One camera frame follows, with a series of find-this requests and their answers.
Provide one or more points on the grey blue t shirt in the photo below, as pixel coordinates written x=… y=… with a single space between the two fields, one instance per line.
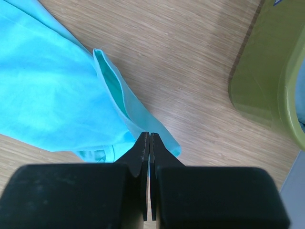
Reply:
x=300 y=96

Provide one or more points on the olive green plastic bin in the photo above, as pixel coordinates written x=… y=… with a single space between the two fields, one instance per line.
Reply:
x=262 y=88

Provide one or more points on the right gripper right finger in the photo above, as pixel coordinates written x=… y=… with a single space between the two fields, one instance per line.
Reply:
x=188 y=197

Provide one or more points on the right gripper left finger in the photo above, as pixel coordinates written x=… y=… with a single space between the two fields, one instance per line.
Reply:
x=79 y=196

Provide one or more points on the teal t shirt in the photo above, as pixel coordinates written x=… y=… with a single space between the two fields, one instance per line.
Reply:
x=58 y=96

